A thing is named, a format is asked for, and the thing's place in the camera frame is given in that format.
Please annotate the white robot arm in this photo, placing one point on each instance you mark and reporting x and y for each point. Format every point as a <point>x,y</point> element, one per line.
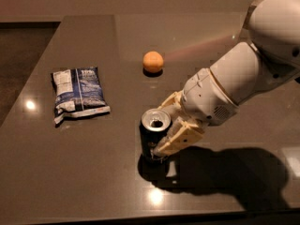
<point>267,60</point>

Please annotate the blue white chip bag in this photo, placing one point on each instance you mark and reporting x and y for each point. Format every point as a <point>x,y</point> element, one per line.
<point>78,94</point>

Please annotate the black pepsi soda can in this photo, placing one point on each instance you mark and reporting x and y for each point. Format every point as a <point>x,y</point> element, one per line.
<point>153,127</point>

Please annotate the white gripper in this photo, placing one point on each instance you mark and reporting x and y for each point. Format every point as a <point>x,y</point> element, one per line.
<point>204,98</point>

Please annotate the orange fruit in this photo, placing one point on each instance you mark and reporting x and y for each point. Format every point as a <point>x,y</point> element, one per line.
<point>153,62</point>

